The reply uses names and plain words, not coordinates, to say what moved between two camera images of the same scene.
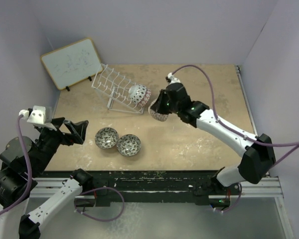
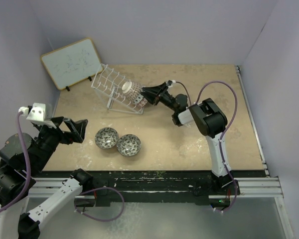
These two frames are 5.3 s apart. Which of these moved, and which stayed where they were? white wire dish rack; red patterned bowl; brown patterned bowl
Moved: brown patterned bowl
Stayed: red patterned bowl; white wire dish rack
